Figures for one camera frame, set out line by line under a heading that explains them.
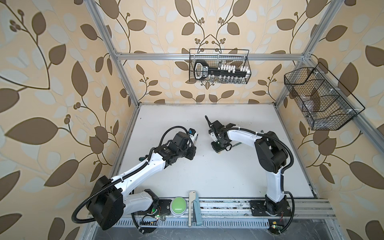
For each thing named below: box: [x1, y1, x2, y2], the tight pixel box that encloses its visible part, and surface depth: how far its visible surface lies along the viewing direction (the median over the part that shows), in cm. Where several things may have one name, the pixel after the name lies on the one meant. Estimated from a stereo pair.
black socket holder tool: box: [194, 60, 250, 80], surface depth 84 cm
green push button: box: [169, 196, 188, 217], surface depth 74 cm
